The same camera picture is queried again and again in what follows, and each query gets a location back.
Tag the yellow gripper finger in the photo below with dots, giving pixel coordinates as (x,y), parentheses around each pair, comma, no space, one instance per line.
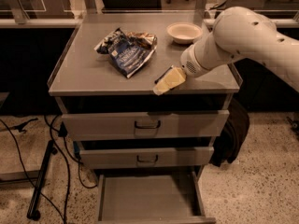
(173,78)

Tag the blue rxbar wrapper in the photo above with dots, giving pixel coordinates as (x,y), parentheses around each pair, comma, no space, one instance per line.
(163,74)

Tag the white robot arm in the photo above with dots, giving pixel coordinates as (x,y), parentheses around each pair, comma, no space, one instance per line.
(237,33)

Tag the top grey drawer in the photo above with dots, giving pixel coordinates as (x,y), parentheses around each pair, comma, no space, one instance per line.
(144,125)

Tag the grey drawer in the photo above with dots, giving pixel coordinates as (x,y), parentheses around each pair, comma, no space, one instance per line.
(146,157)
(144,125)
(166,198)

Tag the grey drawer cabinet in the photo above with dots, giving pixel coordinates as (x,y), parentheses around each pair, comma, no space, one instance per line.
(85,82)

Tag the middle grey drawer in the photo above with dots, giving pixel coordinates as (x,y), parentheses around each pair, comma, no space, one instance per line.
(146,157)

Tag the bottom grey drawer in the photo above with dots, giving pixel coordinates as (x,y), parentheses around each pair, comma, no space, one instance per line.
(166,198)

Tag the white bowl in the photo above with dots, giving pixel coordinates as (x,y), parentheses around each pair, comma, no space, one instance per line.
(184,33)

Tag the blue chip bag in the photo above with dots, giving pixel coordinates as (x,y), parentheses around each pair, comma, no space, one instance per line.
(128,51)

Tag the black backpack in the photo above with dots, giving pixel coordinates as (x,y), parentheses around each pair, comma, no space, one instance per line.
(233,135)

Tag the black metal bar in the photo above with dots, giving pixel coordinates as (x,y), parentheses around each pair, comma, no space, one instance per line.
(33,212)

